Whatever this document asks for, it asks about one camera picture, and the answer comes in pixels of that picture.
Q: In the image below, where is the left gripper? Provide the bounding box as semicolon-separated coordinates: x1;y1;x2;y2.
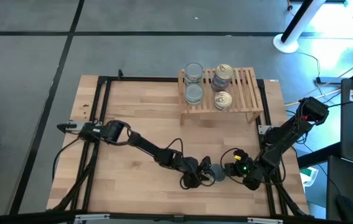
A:
163;155;216;189

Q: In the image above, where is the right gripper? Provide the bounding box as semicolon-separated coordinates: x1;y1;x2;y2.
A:
225;158;266;191

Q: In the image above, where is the wooden slatted shelf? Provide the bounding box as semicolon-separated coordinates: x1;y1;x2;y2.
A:
177;67;265;126

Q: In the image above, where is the green white box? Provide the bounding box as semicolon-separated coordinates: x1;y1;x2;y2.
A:
299;166;319;187

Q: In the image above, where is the black desk crossbar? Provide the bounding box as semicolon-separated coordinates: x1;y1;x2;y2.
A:
296;142;342;169

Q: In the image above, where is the black computer desk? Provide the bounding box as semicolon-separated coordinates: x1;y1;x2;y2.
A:
326;155;353;224

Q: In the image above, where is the black computer mouse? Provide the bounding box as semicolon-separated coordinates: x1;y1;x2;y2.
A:
334;195;353;220

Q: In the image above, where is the white floor stand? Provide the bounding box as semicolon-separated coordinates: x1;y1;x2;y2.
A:
272;0;328;54

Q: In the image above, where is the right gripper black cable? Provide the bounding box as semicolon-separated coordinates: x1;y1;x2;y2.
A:
219;147;286;187

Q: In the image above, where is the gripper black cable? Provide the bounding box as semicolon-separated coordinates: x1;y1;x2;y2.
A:
163;138;216;190
219;147;286;187

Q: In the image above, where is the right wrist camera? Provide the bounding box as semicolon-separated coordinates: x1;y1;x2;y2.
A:
232;149;249;162

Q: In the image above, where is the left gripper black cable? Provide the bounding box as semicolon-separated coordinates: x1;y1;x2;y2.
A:
163;138;216;190

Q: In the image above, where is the silver frame plate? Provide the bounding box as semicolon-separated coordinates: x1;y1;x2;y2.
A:
75;213;111;223
247;217;285;224

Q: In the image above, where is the black metal table frame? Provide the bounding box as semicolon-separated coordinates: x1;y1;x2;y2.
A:
47;68;313;224

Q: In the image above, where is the white floor cable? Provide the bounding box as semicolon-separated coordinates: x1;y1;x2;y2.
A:
285;51;353;106

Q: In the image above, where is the black clamp bracket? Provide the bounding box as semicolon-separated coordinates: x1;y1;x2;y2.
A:
56;122;79;134

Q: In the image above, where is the black base cable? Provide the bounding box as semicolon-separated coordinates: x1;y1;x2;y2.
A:
51;136;82;183

